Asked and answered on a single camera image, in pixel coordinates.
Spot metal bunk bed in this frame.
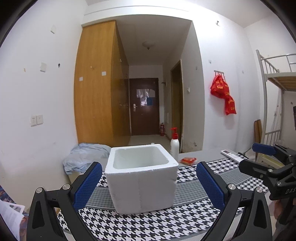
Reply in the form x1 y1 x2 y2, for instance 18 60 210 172
256 50 295 149

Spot white styrofoam box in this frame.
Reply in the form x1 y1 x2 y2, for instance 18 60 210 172
104 144 179 214

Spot white wall socket pair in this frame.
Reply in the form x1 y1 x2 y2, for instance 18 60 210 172
30 114 44 126

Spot wooden wardrobe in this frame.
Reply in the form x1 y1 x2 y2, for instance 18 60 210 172
74 21 130 147

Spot red fire extinguisher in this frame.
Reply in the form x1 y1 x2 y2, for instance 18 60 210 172
160 123 165 136

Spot white red pump bottle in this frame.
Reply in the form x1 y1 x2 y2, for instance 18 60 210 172
170 127 180 162

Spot wooden boards against wall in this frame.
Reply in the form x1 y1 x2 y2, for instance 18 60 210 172
254 120 262 143

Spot wooden side door frame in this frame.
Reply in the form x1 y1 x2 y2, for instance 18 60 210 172
170 61 184 153

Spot dark brown entrance door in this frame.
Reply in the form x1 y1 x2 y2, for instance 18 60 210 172
129 78 159 136

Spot printed paper sheets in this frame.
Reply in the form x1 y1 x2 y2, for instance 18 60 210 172
1 187 28 240

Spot white remote control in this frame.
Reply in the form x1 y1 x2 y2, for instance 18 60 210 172
220 150 244 163

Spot houndstooth table mat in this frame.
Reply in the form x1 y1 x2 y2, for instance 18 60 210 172
55 157 273 241

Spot person's right hand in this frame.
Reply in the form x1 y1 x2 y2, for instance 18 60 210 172
273 200 283 220

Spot red snack packet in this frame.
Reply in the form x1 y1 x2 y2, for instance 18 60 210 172
180 157 197 166

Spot light blue crumpled sheet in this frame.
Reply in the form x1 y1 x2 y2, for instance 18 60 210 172
63 143 111 175

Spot ceiling lamp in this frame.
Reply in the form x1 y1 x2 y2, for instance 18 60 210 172
142 41 155 50

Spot red hanging bags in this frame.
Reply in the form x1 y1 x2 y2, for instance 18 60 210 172
210 73 236 115

